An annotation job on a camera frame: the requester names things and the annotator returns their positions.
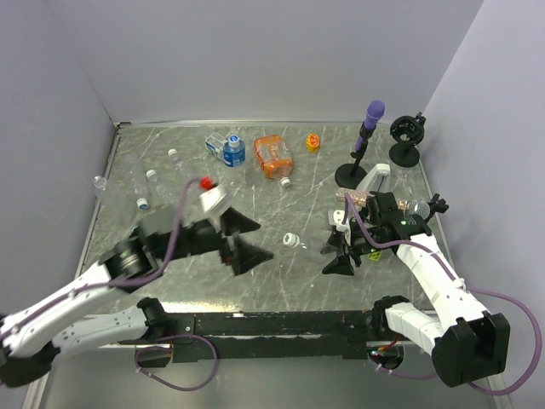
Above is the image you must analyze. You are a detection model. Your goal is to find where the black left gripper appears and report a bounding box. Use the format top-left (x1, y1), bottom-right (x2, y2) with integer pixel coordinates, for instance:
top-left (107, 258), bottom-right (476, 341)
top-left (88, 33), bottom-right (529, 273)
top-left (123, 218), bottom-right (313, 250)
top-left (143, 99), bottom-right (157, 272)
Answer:
top-left (158, 206), bottom-right (274, 274)

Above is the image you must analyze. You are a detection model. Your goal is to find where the clear bottle front white cap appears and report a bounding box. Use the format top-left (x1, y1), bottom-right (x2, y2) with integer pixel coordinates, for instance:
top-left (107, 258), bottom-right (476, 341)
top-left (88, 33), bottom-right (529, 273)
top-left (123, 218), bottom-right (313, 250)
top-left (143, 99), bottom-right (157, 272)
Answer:
top-left (282, 233), bottom-right (326, 256)

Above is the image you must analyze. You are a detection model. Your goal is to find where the clear bottle small white cap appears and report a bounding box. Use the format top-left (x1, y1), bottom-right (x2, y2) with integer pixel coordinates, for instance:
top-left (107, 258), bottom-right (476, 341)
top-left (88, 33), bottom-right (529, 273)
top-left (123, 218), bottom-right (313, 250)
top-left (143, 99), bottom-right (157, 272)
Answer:
top-left (146, 169), bottom-right (176, 205)

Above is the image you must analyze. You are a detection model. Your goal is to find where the clear Pocari bottle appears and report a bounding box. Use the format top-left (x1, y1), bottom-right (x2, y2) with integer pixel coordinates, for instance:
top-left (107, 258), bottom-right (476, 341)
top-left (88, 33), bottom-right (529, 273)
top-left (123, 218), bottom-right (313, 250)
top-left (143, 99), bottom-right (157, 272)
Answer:
top-left (93, 176), bottom-right (108, 201)

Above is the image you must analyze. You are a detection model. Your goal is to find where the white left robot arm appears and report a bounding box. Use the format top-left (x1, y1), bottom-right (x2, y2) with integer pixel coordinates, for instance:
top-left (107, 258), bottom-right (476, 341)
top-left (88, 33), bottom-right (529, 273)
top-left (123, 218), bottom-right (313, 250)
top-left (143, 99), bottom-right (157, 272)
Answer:
top-left (1, 205), bottom-right (273, 388)

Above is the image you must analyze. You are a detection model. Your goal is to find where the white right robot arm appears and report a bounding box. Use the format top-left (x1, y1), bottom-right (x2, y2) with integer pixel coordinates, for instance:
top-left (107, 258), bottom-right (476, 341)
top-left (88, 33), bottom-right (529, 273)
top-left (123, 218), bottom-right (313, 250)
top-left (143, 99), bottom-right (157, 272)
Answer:
top-left (323, 188), bottom-right (510, 387)

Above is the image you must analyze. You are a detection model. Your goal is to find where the orange plastic bottle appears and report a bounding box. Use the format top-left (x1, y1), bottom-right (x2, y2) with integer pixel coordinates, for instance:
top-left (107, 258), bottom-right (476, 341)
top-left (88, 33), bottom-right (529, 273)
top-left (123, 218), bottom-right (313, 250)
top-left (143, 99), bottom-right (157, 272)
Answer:
top-left (254, 135), bottom-right (293, 188)

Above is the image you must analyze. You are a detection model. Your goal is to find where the blue water bottle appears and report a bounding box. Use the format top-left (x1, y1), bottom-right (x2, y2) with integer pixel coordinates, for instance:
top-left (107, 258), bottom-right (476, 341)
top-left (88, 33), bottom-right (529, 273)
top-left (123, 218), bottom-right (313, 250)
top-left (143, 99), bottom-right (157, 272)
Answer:
top-left (204, 132), bottom-right (245, 168)

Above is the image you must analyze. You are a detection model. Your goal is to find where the yellow orange bottle cap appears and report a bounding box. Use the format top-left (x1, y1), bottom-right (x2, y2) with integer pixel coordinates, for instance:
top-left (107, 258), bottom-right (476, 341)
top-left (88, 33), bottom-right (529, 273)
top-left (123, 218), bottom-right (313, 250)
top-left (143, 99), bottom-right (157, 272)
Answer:
top-left (306, 133), bottom-right (320, 153)

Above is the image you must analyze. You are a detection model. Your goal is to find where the green toy brick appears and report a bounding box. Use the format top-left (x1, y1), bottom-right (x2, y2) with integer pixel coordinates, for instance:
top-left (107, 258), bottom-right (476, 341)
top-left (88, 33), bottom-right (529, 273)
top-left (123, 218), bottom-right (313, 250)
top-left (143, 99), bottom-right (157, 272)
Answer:
top-left (367, 251), bottom-right (382, 262)

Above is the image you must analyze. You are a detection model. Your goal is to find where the glitter silver microphone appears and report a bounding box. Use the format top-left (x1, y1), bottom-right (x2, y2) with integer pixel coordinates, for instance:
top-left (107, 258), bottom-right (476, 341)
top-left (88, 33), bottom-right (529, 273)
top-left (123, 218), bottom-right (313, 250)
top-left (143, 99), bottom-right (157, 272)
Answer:
top-left (336, 187), bottom-right (431, 219)

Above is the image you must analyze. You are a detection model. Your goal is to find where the purple microphone on stand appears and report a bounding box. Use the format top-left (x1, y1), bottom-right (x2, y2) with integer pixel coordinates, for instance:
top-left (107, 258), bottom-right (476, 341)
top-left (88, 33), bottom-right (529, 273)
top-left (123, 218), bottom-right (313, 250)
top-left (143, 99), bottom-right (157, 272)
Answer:
top-left (335, 100), bottom-right (386, 189)

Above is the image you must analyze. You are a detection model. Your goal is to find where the white rectangular device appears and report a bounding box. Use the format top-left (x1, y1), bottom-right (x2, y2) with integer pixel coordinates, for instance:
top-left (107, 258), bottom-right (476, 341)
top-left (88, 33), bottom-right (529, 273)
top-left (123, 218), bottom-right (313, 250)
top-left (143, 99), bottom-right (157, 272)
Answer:
top-left (356, 164), bottom-right (391, 193)

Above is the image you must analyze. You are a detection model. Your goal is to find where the black empty microphone stand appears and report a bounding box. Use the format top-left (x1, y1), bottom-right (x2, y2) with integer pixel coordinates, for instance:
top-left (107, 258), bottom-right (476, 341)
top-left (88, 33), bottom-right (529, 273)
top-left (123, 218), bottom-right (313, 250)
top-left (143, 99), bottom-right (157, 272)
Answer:
top-left (388, 112), bottom-right (427, 168)

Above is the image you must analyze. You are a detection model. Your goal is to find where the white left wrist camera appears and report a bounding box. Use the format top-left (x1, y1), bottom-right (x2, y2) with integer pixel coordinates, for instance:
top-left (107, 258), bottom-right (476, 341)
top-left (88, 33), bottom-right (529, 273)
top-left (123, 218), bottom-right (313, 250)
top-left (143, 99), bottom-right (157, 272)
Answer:
top-left (198, 176), bottom-right (232, 224)

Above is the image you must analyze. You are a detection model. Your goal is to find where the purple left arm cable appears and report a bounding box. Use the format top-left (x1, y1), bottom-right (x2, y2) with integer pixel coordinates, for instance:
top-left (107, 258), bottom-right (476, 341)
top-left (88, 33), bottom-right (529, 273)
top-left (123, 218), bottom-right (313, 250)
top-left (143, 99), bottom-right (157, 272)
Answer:
top-left (0, 176), bottom-right (205, 342)

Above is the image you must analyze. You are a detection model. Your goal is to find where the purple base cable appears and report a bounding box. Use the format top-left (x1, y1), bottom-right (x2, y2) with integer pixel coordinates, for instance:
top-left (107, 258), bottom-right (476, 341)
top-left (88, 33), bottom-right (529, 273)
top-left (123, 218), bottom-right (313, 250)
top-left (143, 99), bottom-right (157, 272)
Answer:
top-left (134, 334), bottom-right (218, 391)

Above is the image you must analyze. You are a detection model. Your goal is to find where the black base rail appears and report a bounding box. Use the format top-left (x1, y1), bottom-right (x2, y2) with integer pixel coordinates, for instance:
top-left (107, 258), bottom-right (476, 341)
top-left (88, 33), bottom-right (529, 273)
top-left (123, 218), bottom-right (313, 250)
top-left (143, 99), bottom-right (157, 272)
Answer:
top-left (121, 310), bottom-right (401, 363)

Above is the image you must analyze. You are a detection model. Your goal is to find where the clear bottle blue ring cap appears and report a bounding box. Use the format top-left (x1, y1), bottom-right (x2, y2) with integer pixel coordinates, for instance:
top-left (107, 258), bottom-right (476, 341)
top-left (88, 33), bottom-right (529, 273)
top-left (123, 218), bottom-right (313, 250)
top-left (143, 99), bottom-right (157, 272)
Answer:
top-left (131, 179), bottom-right (149, 210)

